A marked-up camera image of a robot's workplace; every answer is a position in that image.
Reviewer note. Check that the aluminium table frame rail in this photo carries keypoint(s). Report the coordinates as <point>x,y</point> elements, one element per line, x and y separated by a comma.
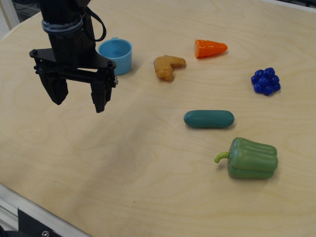
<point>10,202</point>

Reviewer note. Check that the blue toy grape bunch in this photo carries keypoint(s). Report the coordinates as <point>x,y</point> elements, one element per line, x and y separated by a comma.
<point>265,81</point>

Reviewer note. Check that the orange toy carrot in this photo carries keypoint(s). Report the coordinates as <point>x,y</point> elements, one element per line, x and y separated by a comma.
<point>206,48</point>

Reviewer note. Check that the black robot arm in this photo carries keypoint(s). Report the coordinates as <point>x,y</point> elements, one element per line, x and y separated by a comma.
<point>50,9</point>

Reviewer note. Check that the black corner bracket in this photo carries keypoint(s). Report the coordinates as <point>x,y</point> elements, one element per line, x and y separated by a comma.
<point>32,227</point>

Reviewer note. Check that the tan toy chicken nugget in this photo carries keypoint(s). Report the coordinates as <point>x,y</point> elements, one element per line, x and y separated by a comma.
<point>164,66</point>

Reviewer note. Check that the light blue plastic cup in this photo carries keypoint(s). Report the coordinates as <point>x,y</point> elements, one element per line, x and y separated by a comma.
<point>119,51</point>

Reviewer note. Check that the green toy bell pepper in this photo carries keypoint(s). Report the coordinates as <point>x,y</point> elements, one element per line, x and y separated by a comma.
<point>249,159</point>

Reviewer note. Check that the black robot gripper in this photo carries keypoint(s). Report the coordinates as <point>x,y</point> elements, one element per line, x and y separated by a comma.
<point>73,56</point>

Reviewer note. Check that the teal green toy cucumber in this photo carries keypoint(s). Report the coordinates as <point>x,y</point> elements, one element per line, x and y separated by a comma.
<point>209,119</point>

